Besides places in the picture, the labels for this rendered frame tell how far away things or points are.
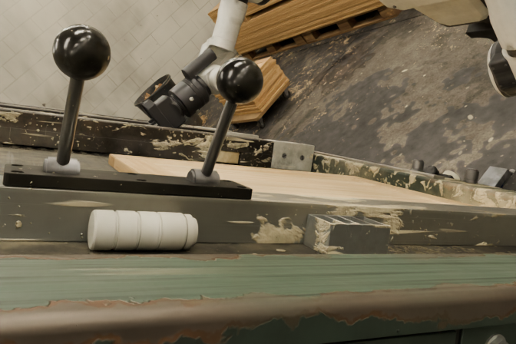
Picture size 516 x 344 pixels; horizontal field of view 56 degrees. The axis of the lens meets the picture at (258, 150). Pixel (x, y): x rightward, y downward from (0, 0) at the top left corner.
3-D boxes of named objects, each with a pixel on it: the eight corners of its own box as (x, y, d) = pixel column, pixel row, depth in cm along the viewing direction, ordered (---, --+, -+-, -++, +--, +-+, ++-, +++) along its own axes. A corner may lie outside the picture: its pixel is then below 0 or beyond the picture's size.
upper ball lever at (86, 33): (84, 199, 38) (118, 44, 32) (32, 196, 36) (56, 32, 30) (82, 169, 41) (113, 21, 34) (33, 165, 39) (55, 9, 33)
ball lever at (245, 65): (223, 205, 44) (277, 74, 37) (183, 203, 42) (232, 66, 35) (213, 179, 46) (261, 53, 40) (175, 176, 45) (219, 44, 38)
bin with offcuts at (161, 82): (214, 114, 539) (176, 70, 514) (185, 147, 519) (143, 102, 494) (194, 117, 582) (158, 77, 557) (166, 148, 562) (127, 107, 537)
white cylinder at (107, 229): (90, 255, 34) (196, 255, 38) (95, 214, 34) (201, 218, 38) (85, 243, 37) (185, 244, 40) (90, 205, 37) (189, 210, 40)
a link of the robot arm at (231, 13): (202, 32, 128) (223, -41, 125) (230, 43, 135) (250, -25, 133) (226, 38, 120) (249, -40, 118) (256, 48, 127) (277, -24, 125)
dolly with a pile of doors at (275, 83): (299, 90, 435) (272, 54, 419) (265, 130, 414) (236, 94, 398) (261, 97, 486) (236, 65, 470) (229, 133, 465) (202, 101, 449)
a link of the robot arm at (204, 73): (191, 104, 133) (221, 79, 136) (210, 112, 125) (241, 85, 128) (169, 71, 127) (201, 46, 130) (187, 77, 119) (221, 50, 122)
